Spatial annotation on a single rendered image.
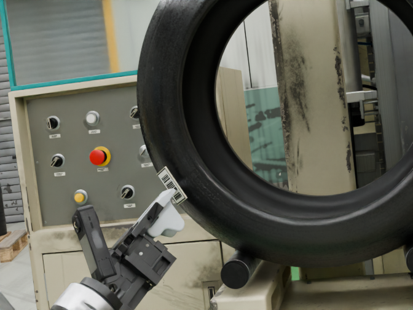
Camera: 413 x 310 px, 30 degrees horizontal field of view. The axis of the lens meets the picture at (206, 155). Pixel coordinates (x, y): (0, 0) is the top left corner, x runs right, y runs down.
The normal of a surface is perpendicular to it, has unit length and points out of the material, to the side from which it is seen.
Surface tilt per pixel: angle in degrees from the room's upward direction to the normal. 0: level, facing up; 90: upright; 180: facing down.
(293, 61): 90
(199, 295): 90
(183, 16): 84
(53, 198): 90
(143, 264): 70
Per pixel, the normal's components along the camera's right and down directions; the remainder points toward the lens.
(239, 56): -0.06, 0.06
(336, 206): -0.23, -0.11
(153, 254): 0.37, -0.34
